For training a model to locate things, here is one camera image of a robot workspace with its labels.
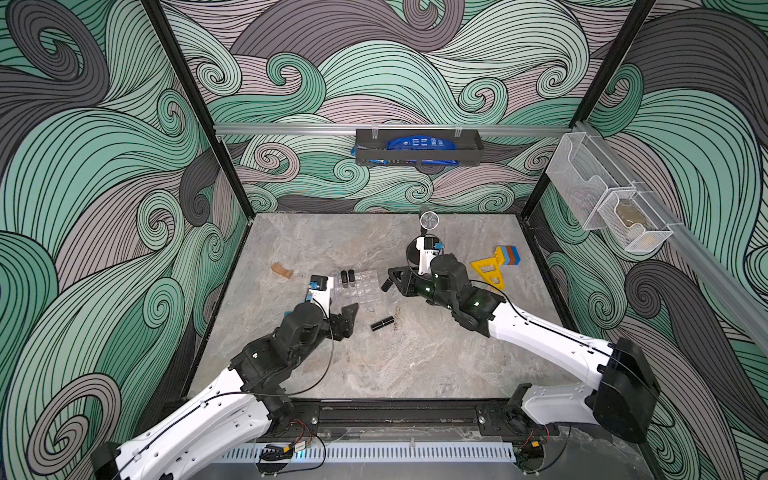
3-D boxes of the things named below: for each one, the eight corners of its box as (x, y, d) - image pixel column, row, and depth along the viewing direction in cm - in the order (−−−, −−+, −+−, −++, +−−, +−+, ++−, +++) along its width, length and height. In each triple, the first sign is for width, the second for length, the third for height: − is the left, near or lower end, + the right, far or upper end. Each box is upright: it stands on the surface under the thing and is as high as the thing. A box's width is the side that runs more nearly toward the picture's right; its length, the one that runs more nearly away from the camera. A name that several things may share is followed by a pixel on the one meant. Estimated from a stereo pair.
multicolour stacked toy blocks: (497, 265, 107) (500, 261, 105) (492, 251, 111) (495, 246, 109) (519, 265, 107) (522, 261, 105) (513, 251, 111) (516, 246, 109)
